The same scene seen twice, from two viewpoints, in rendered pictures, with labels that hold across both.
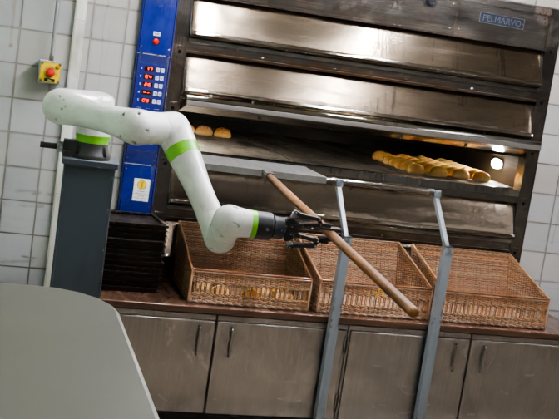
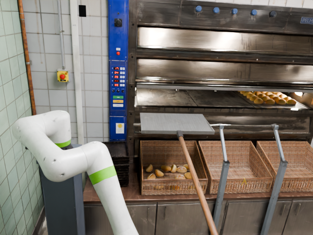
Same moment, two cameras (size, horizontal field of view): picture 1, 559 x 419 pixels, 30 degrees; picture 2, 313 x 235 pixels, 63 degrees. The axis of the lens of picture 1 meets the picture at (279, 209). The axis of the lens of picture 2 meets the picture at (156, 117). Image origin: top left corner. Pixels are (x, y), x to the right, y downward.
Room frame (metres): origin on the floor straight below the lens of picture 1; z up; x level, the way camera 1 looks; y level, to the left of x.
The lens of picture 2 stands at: (2.66, 0.00, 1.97)
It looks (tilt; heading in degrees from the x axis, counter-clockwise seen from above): 22 degrees down; 8
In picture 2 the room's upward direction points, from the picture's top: 4 degrees clockwise
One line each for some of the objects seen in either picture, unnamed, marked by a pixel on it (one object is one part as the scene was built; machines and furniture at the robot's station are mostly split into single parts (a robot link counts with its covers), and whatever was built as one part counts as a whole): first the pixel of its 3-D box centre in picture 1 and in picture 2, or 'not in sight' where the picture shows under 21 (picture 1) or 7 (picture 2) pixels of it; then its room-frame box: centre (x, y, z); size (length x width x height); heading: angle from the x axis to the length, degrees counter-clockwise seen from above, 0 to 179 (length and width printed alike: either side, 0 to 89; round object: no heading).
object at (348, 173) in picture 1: (353, 173); (227, 109); (5.11, -0.33, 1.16); 1.80 x 0.06 x 0.04; 106
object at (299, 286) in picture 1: (241, 264); (170, 165); (4.67, 0.13, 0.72); 0.56 x 0.49 x 0.28; 106
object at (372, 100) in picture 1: (366, 97); (234, 71); (5.08, -0.34, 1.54); 1.79 x 0.11 x 0.19; 106
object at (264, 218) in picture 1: (263, 225); not in sight; (3.38, 0.05, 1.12); 0.12 x 0.06 x 0.09; 15
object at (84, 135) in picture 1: (92, 116); (56, 127); (3.87, 0.74, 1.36); 0.16 x 0.13 x 0.19; 142
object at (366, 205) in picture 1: (349, 202); (225, 123); (5.08, -0.34, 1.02); 1.79 x 0.11 x 0.19; 106
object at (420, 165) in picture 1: (429, 165); (263, 93); (5.67, -0.78, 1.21); 0.61 x 0.48 x 0.06; 16
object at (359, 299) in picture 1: (359, 274); (232, 165); (4.83, -0.42, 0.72); 0.56 x 0.49 x 0.28; 107
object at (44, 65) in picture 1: (49, 71); (63, 75); (4.63, 1.09, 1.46); 0.10 x 0.07 x 0.10; 106
